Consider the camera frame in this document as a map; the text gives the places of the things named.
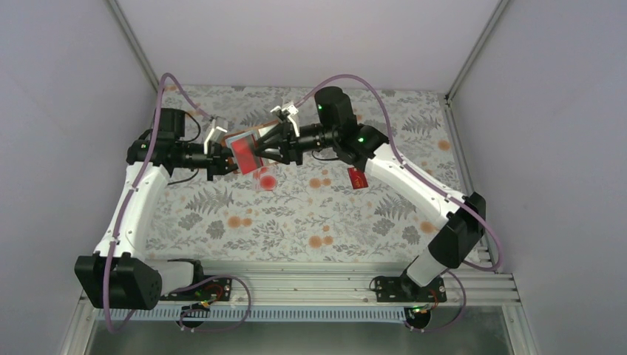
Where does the brown leather card holder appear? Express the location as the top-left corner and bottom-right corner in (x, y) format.
(222, 121), (278, 175)

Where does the left aluminium corner post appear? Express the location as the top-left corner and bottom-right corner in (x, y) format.
(104, 0), (159, 92)

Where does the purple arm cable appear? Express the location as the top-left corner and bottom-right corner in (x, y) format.
(294, 74), (504, 334)
(100, 73), (251, 334)

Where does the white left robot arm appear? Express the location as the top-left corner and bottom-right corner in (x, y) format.
(74, 108), (237, 310)

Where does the dark red credit card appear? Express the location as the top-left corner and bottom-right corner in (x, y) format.
(347, 167), (369, 190)

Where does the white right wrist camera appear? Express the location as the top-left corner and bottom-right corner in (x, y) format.
(270, 101), (300, 138)

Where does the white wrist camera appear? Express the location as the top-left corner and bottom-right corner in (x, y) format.
(203, 116), (228, 155)
(270, 101), (300, 138)

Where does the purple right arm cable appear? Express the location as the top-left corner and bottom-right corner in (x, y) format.
(294, 74), (504, 334)

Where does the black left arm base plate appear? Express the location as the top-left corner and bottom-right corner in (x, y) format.
(160, 277), (233, 302)

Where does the aluminium mounting rail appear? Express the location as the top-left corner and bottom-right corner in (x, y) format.
(81, 260), (521, 307)

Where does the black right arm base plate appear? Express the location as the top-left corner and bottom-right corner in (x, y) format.
(368, 275), (447, 303)

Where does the aluminium corner frame post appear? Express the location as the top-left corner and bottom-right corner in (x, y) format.
(444, 0), (510, 107)

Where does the blue slotted cable duct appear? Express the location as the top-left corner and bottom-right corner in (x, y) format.
(95, 305), (417, 323)

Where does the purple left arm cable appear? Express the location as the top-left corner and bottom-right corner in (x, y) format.
(100, 73), (251, 334)

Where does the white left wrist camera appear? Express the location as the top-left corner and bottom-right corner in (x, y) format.
(203, 116), (228, 155)

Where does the bright red credit card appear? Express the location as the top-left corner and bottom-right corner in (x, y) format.
(231, 135), (263, 175)

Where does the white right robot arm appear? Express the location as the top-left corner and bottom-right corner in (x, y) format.
(254, 87), (486, 287)

